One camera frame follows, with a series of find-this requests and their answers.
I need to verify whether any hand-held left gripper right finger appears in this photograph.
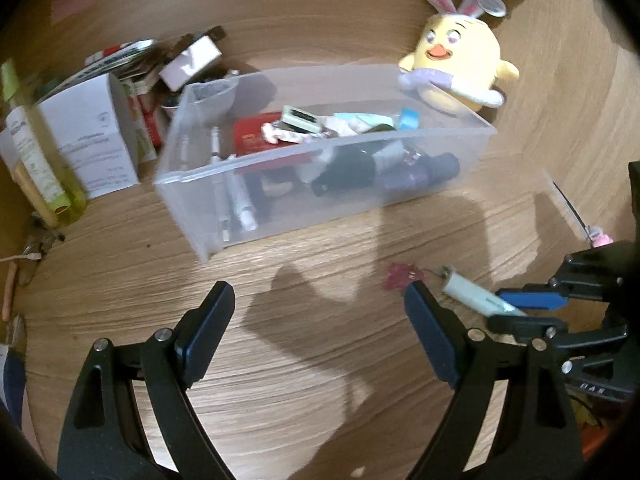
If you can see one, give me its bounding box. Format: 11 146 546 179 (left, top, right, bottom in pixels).
404 280 584 480

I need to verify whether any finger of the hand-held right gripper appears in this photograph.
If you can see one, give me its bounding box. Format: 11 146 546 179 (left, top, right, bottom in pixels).
486 315 572 346
494 281 570 311

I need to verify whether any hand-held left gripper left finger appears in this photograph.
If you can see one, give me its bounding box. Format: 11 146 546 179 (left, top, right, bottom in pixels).
57 280 237 480

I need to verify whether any mint green pen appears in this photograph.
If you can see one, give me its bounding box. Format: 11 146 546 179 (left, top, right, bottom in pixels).
441 265 529 319

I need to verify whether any clear plastic bin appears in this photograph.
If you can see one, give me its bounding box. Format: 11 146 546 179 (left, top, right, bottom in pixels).
153 62 499 264

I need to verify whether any red cardboard box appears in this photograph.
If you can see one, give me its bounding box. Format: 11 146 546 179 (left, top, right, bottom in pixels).
232 114 302 159

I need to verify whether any white tube with teal cap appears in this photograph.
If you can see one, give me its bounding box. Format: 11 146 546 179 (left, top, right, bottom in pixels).
332 106 421 135

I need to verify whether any white pen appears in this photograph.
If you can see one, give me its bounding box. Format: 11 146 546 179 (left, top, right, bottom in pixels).
209 126 235 247

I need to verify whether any purple bottle with black cap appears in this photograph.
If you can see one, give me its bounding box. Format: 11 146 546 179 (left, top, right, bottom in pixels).
382 153 461 197

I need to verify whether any wooden stick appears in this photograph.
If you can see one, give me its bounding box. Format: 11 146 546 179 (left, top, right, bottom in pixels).
2 259 19 322

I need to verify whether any white paper box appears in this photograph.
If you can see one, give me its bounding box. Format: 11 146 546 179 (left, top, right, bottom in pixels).
34 72 142 201

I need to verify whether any green and white case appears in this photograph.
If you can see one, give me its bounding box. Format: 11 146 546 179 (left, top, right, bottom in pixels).
280 105 322 137

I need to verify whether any yellow-green bottle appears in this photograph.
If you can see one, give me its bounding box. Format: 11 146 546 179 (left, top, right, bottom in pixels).
0 59 89 227

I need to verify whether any yellow plush chick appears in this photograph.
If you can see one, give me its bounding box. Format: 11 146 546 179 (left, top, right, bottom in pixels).
397 0 521 114

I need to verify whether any small white box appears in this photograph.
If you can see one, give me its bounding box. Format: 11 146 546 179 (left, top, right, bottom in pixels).
158 34 224 93

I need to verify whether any thin dark cable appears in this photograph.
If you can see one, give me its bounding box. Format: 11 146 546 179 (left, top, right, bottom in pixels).
546 169 594 242

